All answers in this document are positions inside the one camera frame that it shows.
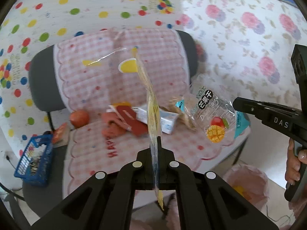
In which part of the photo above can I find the dried mango snack packet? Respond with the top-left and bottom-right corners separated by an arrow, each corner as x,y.
176,74 -> 251,147

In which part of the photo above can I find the pink checked cloth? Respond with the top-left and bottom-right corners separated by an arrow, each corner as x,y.
53,27 -> 224,194

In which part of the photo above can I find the floral backdrop cloth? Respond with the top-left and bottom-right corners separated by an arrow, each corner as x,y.
179,0 -> 307,181

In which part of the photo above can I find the person's right hand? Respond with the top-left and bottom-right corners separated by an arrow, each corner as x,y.
285,139 -> 307,185

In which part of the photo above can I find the grey office chair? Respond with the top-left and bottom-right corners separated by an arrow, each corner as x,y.
23,30 -> 252,211

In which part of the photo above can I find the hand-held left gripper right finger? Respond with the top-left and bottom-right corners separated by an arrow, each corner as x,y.
157,136 -> 295,230

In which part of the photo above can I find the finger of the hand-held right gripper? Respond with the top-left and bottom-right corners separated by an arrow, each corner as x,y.
232,97 -> 267,124

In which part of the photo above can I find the red apple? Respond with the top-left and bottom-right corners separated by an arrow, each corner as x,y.
69,110 -> 90,128

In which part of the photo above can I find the person's right forearm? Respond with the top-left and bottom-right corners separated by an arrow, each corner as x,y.
289,194 -> 307,223

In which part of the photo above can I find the black cable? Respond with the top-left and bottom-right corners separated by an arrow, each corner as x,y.
0,154 -> 26,200

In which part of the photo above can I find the pink trash bin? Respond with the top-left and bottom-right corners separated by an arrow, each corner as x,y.
222,164 -> 269,222

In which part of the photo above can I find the white carton box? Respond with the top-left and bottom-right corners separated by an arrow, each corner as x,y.
134,106 -> 180,135

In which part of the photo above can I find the pink red crumpled wrapper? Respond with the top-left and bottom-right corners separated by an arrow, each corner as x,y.
101,112 -> 127,139

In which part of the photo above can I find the orange brown packet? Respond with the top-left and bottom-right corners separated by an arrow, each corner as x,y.
51,123 -> 69,145

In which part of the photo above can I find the blue plastic basket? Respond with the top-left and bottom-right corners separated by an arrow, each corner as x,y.
14,134 -> 54,188

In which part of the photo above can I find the clear yellow plastic wrapper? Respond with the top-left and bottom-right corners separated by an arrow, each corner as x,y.
83,47 -> 166,212

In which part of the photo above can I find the polka dot backdrop cloth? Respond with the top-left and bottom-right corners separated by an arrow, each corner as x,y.
0,0 -> 183,180

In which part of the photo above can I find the red snack wrapper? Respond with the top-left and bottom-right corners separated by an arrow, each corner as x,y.
107,103 -> 148,137

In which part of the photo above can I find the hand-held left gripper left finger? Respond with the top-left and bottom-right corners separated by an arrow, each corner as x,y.
31,148 -> 154,230

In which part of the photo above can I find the brown crumpled wrapper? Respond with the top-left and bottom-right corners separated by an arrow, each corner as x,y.
169,95 -> 197,131

